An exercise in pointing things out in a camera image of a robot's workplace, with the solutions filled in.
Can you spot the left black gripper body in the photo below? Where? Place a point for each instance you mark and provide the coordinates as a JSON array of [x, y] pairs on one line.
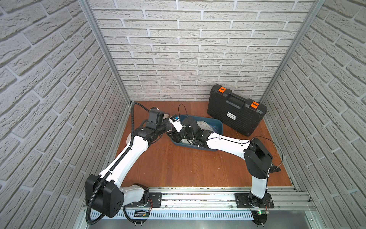
[[168, 127]]

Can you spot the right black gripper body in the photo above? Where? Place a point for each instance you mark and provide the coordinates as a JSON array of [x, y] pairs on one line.
[[182, 134]]

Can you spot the butterfly pastel coaster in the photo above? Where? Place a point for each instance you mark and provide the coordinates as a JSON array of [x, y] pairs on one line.
[[205, 126]]

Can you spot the teal plastic storage box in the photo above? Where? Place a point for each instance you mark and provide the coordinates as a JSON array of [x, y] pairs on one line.
[[217, 127]]

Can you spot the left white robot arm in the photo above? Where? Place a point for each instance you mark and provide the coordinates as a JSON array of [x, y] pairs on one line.
[[104, 194]]

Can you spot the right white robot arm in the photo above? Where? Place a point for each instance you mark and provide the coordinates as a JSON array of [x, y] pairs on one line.
[[258, 159]]

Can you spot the black plastic tool case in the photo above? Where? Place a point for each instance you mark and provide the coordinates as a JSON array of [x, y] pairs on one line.
[[241, 114]]

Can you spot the small black clip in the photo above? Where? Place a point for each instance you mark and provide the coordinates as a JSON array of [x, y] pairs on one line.
[[274, 169]]

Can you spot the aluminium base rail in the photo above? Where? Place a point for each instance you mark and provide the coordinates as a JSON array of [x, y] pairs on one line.
[[216, 203]]

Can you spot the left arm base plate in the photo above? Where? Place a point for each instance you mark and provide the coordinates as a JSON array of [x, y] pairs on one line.
[[151, 199]]

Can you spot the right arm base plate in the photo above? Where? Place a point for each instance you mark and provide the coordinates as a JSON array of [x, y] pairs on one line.
[[248, 200]]

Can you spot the aluminium corner post left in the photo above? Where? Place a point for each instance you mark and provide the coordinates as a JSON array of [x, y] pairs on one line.
[[103, 46]]

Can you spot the aluminium corner post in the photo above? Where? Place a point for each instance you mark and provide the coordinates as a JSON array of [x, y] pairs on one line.
[[313, 12], [103, 46]]

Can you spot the aluminium corner post right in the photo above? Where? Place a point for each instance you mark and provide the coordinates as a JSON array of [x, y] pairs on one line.
[[313, 12]]

